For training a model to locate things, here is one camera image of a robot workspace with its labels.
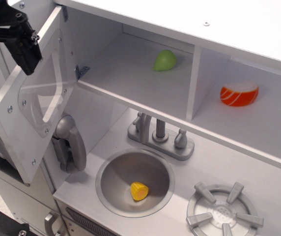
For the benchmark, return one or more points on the white microwave door with handle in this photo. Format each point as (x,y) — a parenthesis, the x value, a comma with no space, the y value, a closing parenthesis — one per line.
(32,105)

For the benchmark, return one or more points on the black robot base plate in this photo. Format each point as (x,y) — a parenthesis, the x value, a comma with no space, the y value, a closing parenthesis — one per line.
(9,227)

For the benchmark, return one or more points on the orange salmon sushi toy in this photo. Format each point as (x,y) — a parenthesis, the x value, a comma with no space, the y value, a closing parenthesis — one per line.
(239,94)

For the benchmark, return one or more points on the round metal sink bowl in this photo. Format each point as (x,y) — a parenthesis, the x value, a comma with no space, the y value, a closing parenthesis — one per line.
(118,172)

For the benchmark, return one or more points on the grey toy wall phone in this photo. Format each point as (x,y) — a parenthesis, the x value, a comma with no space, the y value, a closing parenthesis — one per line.
(69,145)

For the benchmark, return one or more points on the grey toy faucet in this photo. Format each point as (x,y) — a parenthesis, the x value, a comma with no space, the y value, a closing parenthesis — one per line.
(155,135)

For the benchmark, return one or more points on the green toy pear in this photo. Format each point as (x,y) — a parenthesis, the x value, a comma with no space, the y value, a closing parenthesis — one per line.
(165,60)

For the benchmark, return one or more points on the grey toy stove burner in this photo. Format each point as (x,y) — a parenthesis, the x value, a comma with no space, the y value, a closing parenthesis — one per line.
(219,210)

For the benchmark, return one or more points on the yellow toy corn piece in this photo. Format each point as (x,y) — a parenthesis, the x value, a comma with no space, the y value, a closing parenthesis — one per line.
(138,191)

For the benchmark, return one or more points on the grey oven door handle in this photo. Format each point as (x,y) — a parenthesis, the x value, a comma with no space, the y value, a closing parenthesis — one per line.
(48,224)

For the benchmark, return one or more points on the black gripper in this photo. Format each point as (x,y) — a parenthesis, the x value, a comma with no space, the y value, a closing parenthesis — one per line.
(21,40)

